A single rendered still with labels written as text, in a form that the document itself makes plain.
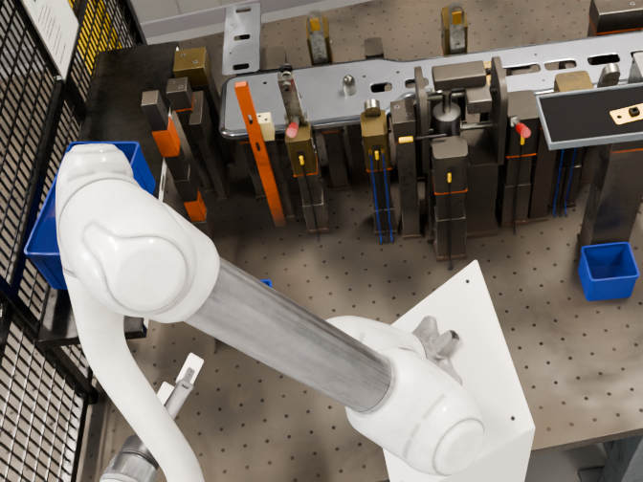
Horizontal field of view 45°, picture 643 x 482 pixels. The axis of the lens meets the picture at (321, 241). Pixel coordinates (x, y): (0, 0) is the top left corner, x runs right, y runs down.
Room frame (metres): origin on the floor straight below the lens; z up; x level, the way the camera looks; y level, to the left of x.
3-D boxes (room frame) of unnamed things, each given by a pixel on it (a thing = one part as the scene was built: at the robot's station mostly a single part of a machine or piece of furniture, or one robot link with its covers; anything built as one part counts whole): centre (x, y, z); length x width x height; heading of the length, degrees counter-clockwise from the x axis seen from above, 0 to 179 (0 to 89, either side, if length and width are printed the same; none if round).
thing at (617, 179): (1.03, -0.67, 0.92); 0.10 x 0.08 x 0.45; 82
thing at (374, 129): (1.24, -0.17, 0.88); 0.11 x 0.07 x 0.37; 172
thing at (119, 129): (1.33, 0.43, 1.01); 0.90 x 0.22 x 0.03; 172
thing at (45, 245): (1.14, 0.46, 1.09); 0.30 x 0.17 x 0.13; 163
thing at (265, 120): (1.35, 0.07, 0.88); 0.04 x 0.04 x 0.37; 82
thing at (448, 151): (1.10, -0.31, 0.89); 0.09 x 0.08 x 0.38; 172
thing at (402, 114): (1.22, -0.23, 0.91); 0.07 x 0.05 x 0.42; 172
